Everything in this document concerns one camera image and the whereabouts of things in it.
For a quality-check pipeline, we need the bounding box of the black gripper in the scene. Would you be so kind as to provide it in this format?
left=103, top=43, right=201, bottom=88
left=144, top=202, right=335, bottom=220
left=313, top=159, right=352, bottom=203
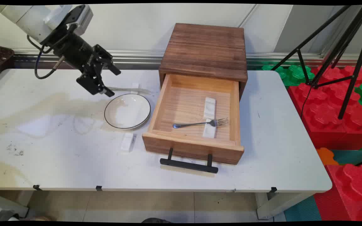
left=44, top=28, right=121, bottom=97

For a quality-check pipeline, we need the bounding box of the silver table knife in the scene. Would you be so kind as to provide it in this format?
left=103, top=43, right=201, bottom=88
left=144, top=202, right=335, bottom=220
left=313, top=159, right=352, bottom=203
left=107, top=87, right=152, bottom=95

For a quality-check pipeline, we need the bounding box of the white plate with black rim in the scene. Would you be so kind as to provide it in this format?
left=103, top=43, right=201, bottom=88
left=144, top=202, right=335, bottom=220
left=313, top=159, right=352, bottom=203
left=104, top=94, right=151, bottom=130

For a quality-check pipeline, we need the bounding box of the dark wooden drawer cabinet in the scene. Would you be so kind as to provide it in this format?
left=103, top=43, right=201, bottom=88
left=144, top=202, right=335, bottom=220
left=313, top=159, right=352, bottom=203
left=158, top=23, right=248, bottom=100

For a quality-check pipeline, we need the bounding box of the silver fork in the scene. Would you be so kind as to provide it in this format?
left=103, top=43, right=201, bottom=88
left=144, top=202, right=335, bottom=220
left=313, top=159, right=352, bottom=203
left=173, top=118, right=229, bottom=129

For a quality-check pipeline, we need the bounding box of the white table leg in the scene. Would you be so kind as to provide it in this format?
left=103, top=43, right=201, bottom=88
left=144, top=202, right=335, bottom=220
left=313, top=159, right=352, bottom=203
left=255, top=192, right=311, bottom=220

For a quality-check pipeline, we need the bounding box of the large red foam block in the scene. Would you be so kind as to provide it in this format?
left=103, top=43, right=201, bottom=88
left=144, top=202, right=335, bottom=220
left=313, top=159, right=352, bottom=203
left=288, top=65, right=362, bottom=150

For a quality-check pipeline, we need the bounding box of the orange foam block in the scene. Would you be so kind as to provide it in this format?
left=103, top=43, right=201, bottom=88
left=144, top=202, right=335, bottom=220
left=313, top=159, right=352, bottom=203
left=316, top=148, right=339, bottom=166

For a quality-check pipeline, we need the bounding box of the teal foam mat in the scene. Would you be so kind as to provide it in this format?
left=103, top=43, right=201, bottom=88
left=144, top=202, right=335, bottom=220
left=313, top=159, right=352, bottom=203
left=284, top=196, right=322, bottom=222

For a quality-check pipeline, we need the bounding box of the black tripod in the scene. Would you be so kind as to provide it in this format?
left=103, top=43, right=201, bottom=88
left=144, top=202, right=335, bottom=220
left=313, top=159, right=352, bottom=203
left=271, top=4, right=362, bottom=120

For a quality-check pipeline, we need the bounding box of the teal foam block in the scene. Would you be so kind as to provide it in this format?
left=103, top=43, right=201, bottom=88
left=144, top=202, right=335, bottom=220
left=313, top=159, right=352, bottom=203
left=330, top=149, right=362, bottom=165

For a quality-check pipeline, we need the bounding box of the metal window rail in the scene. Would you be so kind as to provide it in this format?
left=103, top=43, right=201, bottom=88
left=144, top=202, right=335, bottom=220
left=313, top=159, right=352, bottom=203
left=13, top=49, right=362, bottom=70

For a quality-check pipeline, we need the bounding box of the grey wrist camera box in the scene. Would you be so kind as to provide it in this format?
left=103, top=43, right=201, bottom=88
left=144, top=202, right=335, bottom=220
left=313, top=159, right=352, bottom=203
left=64, top=5, right=93, bottom=36

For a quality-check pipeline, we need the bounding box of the light wooden drawer, black handle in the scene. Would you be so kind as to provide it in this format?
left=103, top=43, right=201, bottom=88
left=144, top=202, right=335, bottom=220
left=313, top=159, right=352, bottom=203
left=142, top=74, right=244, bottom=174

